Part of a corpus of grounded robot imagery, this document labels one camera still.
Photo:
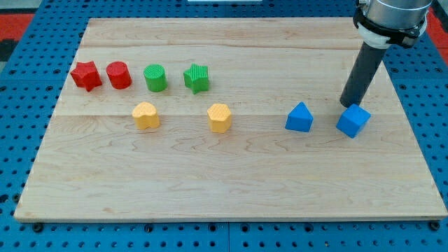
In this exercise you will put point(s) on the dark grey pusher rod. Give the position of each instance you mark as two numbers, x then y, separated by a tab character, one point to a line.
362	73

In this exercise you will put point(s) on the blue cube block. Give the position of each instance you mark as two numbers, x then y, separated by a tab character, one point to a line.
352	121

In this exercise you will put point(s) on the blue triangular prism block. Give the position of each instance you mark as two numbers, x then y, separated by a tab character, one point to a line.
300	119

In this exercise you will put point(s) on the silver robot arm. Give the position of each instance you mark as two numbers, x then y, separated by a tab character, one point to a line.
381	24

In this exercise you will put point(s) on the yellow hexagon block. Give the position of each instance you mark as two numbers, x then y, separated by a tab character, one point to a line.
219	118

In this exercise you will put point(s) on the green star block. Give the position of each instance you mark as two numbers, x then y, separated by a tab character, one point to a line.
196	78

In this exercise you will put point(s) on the green cylinder block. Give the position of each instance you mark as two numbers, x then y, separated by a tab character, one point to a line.
155	77

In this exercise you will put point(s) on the wooden board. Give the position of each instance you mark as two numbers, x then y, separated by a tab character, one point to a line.
95	166

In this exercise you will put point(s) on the yellow heart block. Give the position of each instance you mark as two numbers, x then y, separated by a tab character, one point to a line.
145	116

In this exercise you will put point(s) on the red cylinder block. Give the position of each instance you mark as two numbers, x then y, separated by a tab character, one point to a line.
118	74

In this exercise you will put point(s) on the red star block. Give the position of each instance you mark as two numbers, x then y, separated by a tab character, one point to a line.
86	75

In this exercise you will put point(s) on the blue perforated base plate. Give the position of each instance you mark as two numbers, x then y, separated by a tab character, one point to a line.
31	82

